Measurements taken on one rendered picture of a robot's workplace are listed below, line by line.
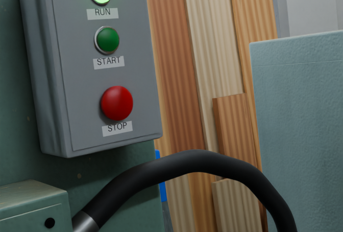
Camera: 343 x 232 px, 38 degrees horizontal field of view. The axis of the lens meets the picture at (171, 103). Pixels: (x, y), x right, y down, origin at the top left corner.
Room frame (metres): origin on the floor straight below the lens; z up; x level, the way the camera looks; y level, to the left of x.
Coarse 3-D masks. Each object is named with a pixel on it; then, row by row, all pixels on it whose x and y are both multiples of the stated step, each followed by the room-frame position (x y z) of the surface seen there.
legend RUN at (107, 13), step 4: (108, 8) 0.44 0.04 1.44; (112, 8) 0.44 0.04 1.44; (116, 8) 0.44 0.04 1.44; (88, 12) 0.43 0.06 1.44; (92, 12) 0.43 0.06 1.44; (96, 12) 0.43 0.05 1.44; (100, 12) 0.44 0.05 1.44; (104, 12) 0.44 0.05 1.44; (108, 12) 0.44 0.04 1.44; (112, 12) 0.44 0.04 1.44; (116, 12) 0.44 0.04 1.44; (88, 16) 0.43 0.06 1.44; (92, 16) 0.43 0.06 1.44; (96, 16) 0.43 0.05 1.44; (100, 16) 0.44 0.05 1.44; (104, 16) 0.44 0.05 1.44; (108, 16) 0.44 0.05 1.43; (112, 16) 0.44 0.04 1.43; (116, 16) 0.44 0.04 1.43
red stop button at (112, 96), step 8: (112, 88) 0.43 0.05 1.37; (120, 88) 0.43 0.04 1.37; (104, 96) 0.42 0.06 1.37; (112, 96) 0.42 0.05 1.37; (120, 96) 0.43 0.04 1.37; (128, 96) 0.43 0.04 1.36; (104, 104) 0.42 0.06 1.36; (112, 104) 0.42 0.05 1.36; (120, 104) 0.43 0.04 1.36; (128, 104) 0.43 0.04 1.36; (104, 112) 0.42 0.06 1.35; (112, 112) 0.42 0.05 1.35; (120, 112) 0.43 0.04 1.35; (128, 112) 0.43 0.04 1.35; (120, 120) 0.43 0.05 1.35
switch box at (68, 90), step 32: (32, 0) 0.43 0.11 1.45; (64, 0) 0.42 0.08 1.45; (128, 0) 0.45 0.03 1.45; (32, 32) 0.44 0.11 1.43; (64, 32) 0.42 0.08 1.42; (128, 32) 0.45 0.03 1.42; (32, 64) 0.45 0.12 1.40; (64, 64) 0.41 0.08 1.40; (128, 64) 0.45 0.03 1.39; (64, 96) 0.41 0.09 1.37; (96, 96) 0.43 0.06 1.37; (64, 128) 0.41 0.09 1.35; (96, 128) 0.43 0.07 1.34; (160, 128) 0.46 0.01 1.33
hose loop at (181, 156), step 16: (160, 160) 0.49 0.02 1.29; (176, 160) 0.49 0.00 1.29; (192, 160) 0.50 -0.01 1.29; (208, 160) 0.52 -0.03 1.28; (224, 160) 0.53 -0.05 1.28; (240, 160) 0.55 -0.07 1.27; (128, 176) 0.46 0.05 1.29; (144, 176) 0.47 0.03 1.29; (160, 176) 0.48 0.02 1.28; (176, 176) 0.49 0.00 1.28; (224, 176) 0.54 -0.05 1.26; (240, 176) 0.55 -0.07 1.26; (256, 176) 0.56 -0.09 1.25; (112, 192) 0.45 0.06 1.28; (128, 192) 0.45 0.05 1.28; (256, 192) 0.57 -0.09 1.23; (272, 192) 0.57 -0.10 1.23; (96, 208) 0.44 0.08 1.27; (112, 208) 0.44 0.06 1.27; (272, 208) 0.58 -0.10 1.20; (288, 208) 0.59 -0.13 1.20; (80, 224) 0.42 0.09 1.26; (96, 224) 0.43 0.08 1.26; (288, 224) 0.59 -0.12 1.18
